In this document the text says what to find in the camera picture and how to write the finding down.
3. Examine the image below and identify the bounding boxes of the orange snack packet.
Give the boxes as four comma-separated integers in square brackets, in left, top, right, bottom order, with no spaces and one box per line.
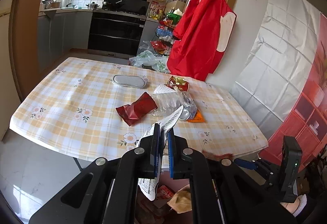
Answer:
[187,110,205,123]

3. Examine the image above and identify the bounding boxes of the dark red snack bag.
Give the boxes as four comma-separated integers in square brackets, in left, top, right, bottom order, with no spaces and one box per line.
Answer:
[116,92,157,126]

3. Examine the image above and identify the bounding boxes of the clear plastic clamshell container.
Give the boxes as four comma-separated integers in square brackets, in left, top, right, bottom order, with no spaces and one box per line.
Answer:
[150,91,195,117]

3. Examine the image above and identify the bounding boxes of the grey oval tin lid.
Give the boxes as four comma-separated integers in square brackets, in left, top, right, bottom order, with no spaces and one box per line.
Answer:
[113,74,147,89]

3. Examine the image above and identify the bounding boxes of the brown paper bag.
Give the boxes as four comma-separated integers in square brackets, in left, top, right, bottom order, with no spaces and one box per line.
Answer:
[167,185,192,214]

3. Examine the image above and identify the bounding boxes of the crushed blue white can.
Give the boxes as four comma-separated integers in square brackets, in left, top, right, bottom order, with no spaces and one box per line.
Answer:
[179,104,197,120]

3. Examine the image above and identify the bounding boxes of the crushed red soda can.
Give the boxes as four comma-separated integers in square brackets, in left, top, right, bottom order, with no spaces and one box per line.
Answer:
[166,76,184,89]

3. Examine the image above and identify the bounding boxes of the white foam fruit net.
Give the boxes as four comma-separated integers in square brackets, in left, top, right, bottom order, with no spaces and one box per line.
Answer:
[153,84,176,94]

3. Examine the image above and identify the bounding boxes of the maroon trash bin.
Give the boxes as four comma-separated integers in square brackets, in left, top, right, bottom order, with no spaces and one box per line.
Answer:
[134,171,193,223]

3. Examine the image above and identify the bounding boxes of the grey kitchen base cabinets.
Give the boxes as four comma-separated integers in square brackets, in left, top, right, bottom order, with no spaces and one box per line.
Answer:
[37,9,93,72]

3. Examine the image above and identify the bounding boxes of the person's right hand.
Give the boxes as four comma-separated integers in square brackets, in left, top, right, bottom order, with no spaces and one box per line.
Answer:
[280,195,307,217]

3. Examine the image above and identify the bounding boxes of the red printed backdrop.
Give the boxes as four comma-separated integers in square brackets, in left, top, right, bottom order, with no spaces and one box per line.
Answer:
[259,14,326,171]

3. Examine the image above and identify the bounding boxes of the yellow plaid floral tablecloth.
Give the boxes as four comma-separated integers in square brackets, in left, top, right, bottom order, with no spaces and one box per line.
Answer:
[9,57,268,161]

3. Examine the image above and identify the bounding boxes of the gold crumpled foil wrapper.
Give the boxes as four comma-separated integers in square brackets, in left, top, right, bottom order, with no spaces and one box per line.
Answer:
[167,76,189,92]

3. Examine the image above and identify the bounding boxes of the red hanging apron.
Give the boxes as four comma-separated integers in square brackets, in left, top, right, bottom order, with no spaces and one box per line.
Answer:
[167,0,237,81]

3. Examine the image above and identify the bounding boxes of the white green plastic bags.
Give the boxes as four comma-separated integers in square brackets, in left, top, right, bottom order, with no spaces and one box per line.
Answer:
[129,41,170,74]

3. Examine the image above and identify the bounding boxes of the black oven range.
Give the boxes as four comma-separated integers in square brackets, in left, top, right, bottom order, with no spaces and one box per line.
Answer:
[87,10,146,58]

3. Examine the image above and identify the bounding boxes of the cardboard box on shelf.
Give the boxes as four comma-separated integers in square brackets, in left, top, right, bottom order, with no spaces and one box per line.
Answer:
[164,0,186,14]

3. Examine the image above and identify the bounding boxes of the steel cooking pot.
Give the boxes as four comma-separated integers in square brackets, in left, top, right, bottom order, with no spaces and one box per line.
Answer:
[86,2,100,10]

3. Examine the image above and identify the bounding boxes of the black range hood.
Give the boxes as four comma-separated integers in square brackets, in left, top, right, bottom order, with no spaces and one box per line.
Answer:
[102,0,150,16]

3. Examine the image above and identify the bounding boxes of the white wall cover sheet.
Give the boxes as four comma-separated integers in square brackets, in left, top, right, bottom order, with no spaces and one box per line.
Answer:
[231,0,320,139]

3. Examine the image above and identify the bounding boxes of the wire storage rack with goods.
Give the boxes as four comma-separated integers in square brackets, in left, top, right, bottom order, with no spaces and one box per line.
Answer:
[150,8,183,57]

